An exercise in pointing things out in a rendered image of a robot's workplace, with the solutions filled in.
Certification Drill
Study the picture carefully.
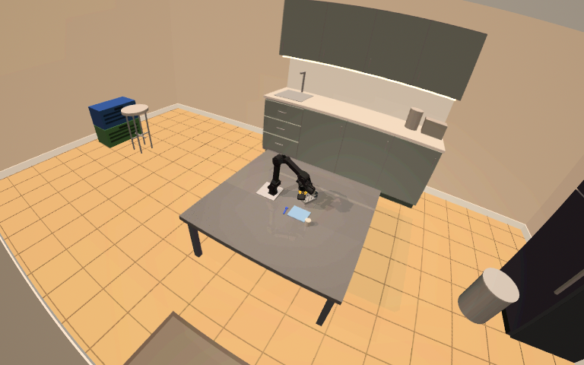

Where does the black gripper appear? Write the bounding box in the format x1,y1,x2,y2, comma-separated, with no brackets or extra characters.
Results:
297,187,306,200

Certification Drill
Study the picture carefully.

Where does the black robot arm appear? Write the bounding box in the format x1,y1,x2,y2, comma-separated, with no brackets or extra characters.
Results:
267,154,316,196

